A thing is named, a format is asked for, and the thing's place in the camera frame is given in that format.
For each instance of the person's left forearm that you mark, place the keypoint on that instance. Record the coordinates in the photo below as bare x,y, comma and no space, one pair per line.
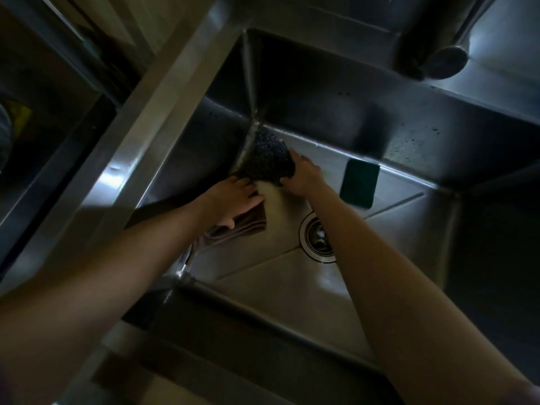
97,291

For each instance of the stainless steel sink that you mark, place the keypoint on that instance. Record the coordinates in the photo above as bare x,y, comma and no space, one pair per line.
337,198

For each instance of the round sink drain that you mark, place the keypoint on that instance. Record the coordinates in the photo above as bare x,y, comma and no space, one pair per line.
316,237

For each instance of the person's right forearm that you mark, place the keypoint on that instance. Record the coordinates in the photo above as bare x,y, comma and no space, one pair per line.
405,299

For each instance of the steel faucet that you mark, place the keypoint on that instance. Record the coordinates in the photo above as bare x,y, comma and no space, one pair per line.
443,37

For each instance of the person's right hand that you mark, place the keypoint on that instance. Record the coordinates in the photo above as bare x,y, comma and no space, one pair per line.
304,175

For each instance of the person's left hand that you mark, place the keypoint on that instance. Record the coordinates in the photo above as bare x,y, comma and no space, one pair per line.
230,199

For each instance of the person's right fingers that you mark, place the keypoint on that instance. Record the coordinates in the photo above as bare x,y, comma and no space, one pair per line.
295,162

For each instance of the person's left thumb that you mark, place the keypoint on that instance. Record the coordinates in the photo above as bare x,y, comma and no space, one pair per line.
228,222

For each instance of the dark steel wool scrubber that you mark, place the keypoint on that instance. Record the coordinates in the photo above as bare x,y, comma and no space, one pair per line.
266,160

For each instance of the brown cloth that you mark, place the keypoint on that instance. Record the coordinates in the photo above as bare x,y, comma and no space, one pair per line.
236,227

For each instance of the green sponge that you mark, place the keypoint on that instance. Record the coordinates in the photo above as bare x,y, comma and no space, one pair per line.
359,183

